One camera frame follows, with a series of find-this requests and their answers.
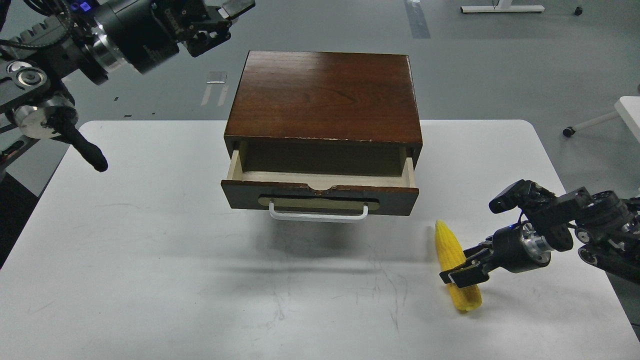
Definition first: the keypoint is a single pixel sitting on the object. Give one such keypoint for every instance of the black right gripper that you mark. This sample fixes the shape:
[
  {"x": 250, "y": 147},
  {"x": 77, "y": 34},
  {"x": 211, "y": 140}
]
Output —
[{"x": 516, "y": 248}]

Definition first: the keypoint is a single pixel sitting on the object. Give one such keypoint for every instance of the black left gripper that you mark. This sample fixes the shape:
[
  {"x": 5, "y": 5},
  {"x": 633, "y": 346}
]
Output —
[{"x": 146, "y": 33}]

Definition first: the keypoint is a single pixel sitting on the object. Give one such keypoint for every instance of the yellow corn cob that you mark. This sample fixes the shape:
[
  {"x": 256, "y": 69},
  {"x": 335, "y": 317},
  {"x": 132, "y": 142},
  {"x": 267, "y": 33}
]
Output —
[{"x": 450, "y": 254}]

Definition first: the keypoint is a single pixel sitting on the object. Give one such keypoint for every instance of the dark drawer with white handle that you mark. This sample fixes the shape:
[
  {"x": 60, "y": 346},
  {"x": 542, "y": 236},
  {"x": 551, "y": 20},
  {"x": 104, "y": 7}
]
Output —
[{"x": 333, "y": 177}]

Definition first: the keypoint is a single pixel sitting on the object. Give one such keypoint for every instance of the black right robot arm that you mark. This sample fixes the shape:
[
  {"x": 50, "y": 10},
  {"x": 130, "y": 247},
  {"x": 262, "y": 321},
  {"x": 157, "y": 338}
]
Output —
[{"x": 606, "y": 226}]

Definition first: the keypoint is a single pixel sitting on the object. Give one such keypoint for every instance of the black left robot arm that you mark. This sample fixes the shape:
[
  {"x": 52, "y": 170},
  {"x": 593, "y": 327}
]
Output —
[{"x": 34, "y": 98}]

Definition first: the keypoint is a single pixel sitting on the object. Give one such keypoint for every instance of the brown wooden drawer cabinet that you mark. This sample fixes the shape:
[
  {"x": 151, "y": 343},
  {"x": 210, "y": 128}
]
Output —
[{"x": 311, "y": 96}]

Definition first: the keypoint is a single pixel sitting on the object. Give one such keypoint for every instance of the white furniture with caster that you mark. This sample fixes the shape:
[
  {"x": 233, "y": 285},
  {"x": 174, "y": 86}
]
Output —
[{"x": 626, "y": 108}]

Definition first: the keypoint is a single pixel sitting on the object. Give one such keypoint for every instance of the white table leg base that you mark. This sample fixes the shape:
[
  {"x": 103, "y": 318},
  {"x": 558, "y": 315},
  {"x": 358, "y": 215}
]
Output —
[{"x": 502, "y": 6}]

